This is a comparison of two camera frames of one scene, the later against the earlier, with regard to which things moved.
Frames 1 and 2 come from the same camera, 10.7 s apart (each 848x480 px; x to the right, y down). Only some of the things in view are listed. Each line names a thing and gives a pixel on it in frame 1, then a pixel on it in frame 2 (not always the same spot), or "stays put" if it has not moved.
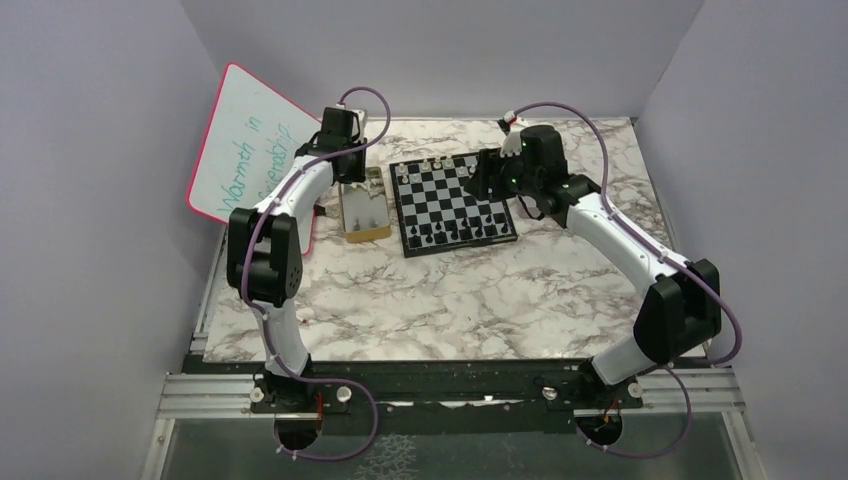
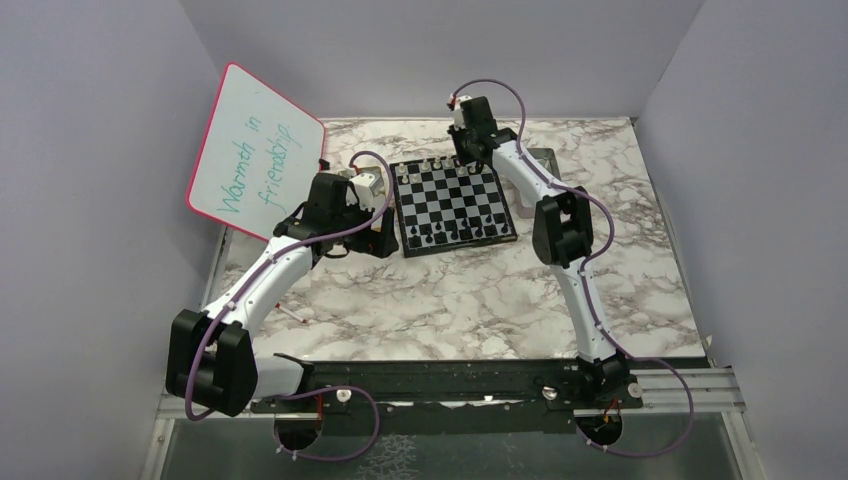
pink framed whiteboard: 252,134 stays put
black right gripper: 490,163 -> 455,133
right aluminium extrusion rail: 711,389 stays put
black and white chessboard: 437,213 stays put
